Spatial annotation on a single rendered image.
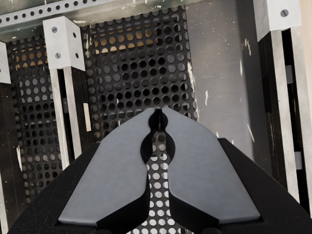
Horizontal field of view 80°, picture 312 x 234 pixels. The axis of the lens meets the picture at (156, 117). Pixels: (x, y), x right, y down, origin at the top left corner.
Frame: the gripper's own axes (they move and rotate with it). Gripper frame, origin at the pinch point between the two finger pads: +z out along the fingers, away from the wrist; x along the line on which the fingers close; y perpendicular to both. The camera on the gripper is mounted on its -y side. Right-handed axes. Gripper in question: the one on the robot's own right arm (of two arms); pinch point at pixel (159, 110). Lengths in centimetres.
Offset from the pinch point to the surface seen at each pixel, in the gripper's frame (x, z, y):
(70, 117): -23.5, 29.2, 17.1
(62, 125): -25.8, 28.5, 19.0
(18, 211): -44, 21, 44
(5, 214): -45, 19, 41
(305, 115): 29.5, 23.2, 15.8
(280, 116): 24.8, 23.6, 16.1
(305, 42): 33.4, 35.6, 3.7
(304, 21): 33, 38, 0
